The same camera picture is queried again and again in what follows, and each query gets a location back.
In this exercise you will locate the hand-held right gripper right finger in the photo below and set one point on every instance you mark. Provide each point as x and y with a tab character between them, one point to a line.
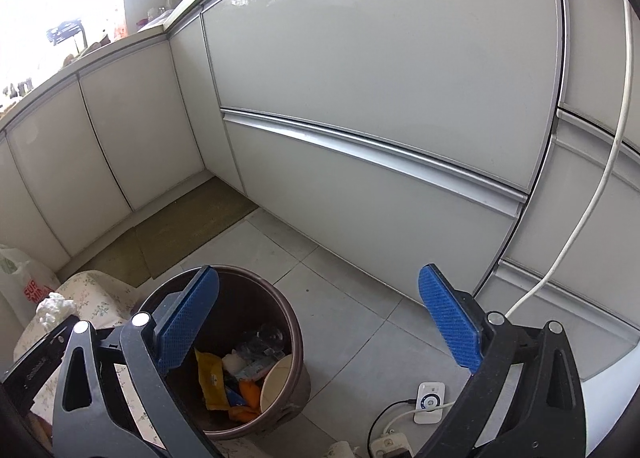
450	318

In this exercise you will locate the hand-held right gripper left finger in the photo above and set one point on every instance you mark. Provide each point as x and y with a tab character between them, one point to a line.
190	318

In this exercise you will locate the brown trash bin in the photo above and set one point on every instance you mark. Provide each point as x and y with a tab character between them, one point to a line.
250	298

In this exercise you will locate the orange peel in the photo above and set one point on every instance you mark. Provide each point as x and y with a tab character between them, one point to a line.
250	395

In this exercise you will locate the crumpled white tissue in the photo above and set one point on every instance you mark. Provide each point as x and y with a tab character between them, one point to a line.
52	310

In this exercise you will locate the white plastic bag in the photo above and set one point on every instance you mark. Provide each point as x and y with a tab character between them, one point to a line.
20	283

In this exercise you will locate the small white router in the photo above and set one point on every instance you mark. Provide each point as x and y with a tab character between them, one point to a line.
430	403

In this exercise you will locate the olive floor mat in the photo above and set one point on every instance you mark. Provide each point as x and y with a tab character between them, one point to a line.
190	223

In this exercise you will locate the white power strip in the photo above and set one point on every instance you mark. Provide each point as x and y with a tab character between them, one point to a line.
387	445

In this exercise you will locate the white appliance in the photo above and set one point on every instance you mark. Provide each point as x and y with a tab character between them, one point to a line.
610	413

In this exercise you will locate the white cabinet with doors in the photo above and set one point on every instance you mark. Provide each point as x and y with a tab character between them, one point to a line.
125	138

